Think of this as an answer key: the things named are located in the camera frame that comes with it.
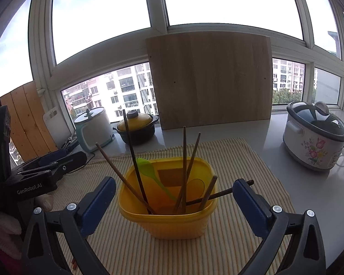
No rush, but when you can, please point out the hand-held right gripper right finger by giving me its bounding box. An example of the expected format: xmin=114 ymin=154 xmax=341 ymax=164
xmin=233 ymin=178 xmax=327 ymax=275

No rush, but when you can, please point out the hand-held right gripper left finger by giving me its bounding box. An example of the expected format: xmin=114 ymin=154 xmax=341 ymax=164
xmin=20 ymin=176 xmax=117 ymax=275

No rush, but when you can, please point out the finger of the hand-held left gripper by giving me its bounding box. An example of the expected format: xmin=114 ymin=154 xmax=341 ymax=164
xmin=16 ymin=151 xmax=88 ymax=184
xmin=23 ymin=151 xmax=69 ymax=169

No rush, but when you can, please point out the black chopstick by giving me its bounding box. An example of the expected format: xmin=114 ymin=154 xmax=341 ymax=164
xmin=122 ymin=109 xmax=151 ymax=214
xmin=186 ymin=179 xmax=255 ymax=206

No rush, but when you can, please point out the green plastic spoon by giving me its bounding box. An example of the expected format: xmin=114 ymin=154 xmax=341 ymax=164
xmin=136 ymin=157 xmax=177 ymax=202

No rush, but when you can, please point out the yellow plastic container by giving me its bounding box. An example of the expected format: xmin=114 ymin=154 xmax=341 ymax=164
xmin=117 ymin=157 xmax=218 ymax=239

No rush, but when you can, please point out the person's left forearm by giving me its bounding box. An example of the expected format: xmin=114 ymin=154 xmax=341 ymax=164
xmin=0 ymin=232 xmax=22 ymax=275

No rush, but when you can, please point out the person's left hand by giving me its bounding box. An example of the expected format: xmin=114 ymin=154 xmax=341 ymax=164
xmin=0 ymin=193 xmax=54 ymax=260

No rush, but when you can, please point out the black power strip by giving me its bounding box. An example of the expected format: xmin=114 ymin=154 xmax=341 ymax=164
xmin=59 ymin=136 xmax=79 ymax=152

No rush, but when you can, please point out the white plastic cutting board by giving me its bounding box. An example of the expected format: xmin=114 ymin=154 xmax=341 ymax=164
xmin=43 ymin=106 xmax=81 ymax=149

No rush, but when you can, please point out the teal and white rice cooker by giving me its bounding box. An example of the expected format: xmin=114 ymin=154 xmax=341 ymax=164
xmin=74 ymin=107 xmax=115 ymax=153

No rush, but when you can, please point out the orange wooden plank board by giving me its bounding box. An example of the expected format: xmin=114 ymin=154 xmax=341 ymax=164
xmin=0 ymin=81 xmax=59 ymax=162

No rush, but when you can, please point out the striped cloth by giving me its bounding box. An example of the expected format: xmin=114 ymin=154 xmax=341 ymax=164
xmin=50 ymin=137 xmax=297 ymax=275

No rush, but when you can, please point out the black pot with yellow lid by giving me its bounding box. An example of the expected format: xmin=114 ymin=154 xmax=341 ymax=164
xmin=113 ymin=110 xmax=160 ymax=146

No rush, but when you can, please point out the white floral slow cooker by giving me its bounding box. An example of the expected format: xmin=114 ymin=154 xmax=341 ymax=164
xmin=283 ymin=101 xmax=344 ymax=172

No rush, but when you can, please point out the light wooden board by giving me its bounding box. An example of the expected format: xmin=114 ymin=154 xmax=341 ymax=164
xmin=146 ymin=31 xmax=273 ymax=131

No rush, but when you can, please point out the white window frame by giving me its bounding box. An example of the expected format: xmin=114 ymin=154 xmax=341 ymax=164
xmin=0 ymin=0 xmax=344 ymax=161

